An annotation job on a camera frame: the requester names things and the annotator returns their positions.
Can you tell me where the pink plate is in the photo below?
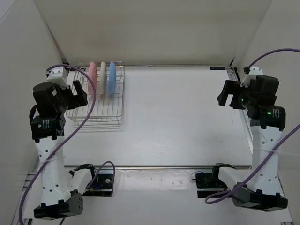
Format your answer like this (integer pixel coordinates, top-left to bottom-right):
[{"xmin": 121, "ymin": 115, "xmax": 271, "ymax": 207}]
[{"xmin": 88, "ymin": 61, "xmax": 97, "ymax": 95}]

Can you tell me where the cream plate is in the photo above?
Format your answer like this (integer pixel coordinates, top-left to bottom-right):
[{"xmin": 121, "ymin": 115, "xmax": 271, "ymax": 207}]
[{"xmin": 98, "ymin": 61, "xmax": 106, "ymax": 95}]

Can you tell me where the blue plate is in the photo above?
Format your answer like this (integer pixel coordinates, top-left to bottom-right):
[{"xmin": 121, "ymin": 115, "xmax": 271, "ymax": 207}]
[{"xmin": 109, "ymin": 61, "xmax": 116, "ymax": 95}]

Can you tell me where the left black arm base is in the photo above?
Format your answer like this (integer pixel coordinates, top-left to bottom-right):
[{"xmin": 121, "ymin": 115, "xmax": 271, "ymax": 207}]
[{"xmin": 83, "ymin": 172, "xmax": 114, "ymax": 197}]

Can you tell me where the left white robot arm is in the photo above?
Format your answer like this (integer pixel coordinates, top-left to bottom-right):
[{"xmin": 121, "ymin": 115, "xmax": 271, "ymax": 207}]
[{"xmin": 29, "ymin": 80, "xmax": 98, "ymax": 220}]

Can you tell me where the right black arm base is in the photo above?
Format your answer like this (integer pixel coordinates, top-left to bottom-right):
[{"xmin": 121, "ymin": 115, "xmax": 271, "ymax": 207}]
[{"xmin": 190, "ymin": 171, "xmax": 229, "ymax": 199}]

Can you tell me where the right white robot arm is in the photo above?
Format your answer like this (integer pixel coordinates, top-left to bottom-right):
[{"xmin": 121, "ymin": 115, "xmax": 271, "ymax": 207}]
[{"xmin": 210, "ymin": 75, "xmax": 288, "ymax": 212}]

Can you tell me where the small black label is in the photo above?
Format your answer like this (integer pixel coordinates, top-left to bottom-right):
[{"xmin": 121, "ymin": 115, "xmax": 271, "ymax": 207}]
[{"xmin": 209, "ymin": 66, "xmax": 226, "ymax": 70}]

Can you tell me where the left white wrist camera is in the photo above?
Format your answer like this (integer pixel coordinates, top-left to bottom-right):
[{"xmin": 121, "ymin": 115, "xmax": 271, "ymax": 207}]
[{"xmin": 46, "ymin": 67, "xmax": 69, "ymax": 89}]

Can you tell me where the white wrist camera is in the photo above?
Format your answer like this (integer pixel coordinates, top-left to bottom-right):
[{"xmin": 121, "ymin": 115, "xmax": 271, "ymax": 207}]
[
  {"xmin": 240, "ymin": 67, "xmax": 263, "ymax": 88},
  {"xmin": 46, "ymin": 67, "xmax": 69, "ymax": 89}
]

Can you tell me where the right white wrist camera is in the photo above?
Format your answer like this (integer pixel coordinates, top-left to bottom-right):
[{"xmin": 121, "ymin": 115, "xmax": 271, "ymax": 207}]
[{"xmin": 240, "ymin": 67, "xmax": 263, "ymax": 88}]

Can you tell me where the metal wire dish rack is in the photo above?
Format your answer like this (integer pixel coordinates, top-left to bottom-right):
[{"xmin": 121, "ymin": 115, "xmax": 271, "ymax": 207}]
[{"xmin": 66, "ymin": 61, "xmax": 125, "ymax": 126}]

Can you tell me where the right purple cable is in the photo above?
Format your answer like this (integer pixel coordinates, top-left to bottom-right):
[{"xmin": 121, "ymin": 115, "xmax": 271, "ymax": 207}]
[{"xmin": 205, "ymin": 48, "xmax": 300, "ymax": 204}]

